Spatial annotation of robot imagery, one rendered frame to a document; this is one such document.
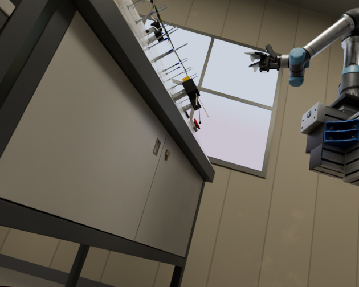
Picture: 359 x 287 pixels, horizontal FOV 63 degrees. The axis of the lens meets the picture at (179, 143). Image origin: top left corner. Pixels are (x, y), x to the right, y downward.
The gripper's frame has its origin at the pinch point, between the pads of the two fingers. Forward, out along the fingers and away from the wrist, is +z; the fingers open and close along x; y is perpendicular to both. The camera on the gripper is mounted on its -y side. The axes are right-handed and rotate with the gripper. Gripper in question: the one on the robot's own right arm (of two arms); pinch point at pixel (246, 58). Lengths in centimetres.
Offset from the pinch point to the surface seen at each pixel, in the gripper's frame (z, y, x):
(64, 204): 7, 102, -104
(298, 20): -14, -142, 145
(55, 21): 6, 69, -121
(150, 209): 8, 99, -62
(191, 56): 79, -60, 86
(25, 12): 1, 75, -130
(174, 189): 8, 89, -45
